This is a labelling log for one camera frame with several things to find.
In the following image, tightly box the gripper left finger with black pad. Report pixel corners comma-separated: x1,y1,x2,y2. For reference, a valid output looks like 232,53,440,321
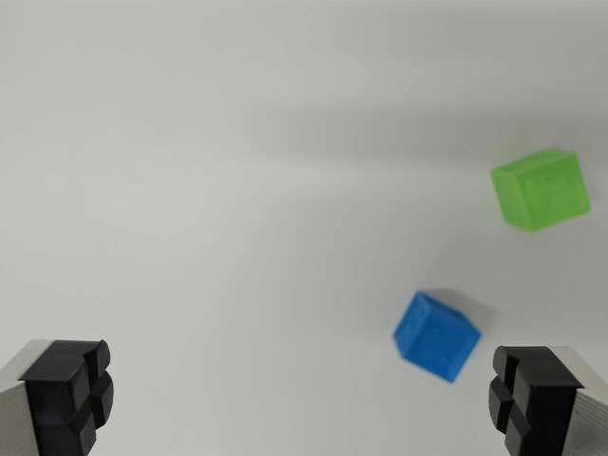
0,338,115,456

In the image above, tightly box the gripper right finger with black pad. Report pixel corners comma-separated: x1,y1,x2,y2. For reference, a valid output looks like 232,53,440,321
487,345,608,456

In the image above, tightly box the green cube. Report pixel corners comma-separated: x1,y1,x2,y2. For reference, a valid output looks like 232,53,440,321
489,149,593,234

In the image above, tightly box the blue cube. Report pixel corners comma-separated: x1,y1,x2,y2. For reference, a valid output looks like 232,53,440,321
391,290,483,385

